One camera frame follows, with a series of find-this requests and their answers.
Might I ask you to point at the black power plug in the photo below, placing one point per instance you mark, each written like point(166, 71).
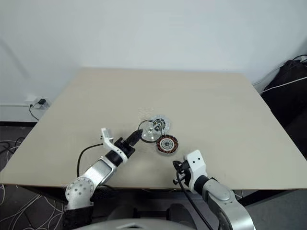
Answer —
point(42, 101)

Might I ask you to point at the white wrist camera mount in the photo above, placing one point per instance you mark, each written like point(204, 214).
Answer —
point(196, 163)
point(105, 134)

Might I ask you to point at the black bag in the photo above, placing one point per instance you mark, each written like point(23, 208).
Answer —
point(285, 100)

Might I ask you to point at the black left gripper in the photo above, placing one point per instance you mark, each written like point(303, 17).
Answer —
point(124, 148)

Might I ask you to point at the black table frame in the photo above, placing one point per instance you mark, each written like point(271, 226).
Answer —
point(263, 195)

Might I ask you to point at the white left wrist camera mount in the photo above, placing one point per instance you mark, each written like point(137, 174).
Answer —
point(105, 134)

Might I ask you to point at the white power strip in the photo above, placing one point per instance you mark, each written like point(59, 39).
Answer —
point(32, 99)

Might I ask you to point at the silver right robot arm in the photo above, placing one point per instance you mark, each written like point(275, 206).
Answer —
point(227, 206)

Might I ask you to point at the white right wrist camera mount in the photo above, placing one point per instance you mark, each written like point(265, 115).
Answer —
point(196, 163)

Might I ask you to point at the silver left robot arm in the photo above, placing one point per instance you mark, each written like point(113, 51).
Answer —
point(96, 172)

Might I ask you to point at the round copper-wound spoked rotor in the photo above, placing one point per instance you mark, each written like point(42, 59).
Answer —
point(167, 144)

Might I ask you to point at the grey rounded robot torso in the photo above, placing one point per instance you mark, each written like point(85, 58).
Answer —
point(134, 225)

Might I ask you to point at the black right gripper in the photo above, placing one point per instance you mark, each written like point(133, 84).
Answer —
point(185, 173)

